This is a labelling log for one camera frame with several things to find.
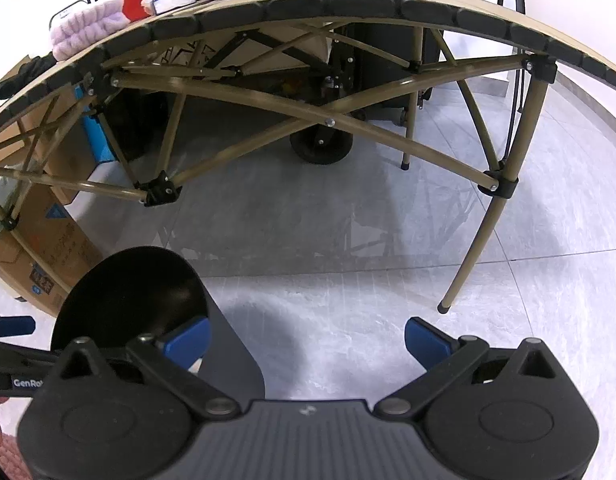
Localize lilac fluffy slipper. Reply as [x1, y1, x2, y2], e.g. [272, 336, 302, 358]
[50, 0, 130, 62]

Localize blue handkerchief tissue pack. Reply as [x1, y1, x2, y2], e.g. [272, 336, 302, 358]
[148, 0, 196, 15]

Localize black round trash bin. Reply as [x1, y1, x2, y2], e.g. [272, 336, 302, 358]
[51, 246, 266, 408]

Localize cardboard box with green liner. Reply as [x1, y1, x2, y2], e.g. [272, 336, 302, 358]
[0, 77, 102, 315]

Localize black folding cart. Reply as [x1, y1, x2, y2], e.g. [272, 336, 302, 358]
[202, 22, 347, 106]

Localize tan folding slat table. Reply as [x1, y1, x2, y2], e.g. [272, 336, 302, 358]
[0, 0, 616, 312]

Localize black cloth on table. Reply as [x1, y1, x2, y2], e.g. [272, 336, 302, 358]
[0, 53, 56, 100]

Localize black suitcase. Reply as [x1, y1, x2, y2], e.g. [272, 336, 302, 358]
[329, 23, 414, 96]

